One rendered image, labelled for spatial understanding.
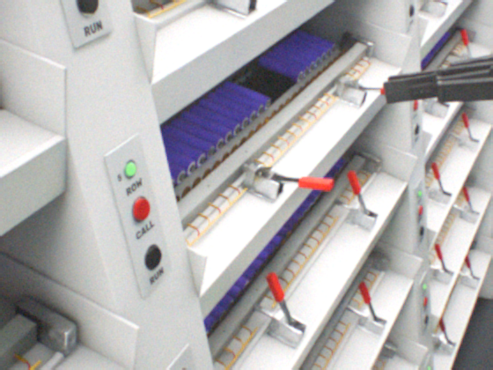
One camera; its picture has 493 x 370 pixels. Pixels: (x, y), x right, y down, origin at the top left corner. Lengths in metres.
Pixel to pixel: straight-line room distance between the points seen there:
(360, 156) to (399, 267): 0.23
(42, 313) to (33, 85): 0.19
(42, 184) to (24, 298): 0.14
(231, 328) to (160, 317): 0.26
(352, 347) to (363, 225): 0.21
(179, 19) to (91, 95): 0.18
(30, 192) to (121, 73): 0.11
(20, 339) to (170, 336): 0.12
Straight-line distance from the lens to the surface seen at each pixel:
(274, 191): 0.74
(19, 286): 0.59
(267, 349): 0.85
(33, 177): 0.46
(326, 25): 1.13
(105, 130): 0.50
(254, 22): 0.67
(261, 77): 0.97
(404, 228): 1.24
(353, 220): 1.05
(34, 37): 0.45
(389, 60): 1.11
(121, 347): 0.55
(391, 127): 1.15
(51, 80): 0.45
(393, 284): 1.27
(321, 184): 0.71
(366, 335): 1.16
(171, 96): 0.57
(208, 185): 0.71
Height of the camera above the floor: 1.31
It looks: 26 degrees down
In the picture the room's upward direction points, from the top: 9 degrees counter-clockwise
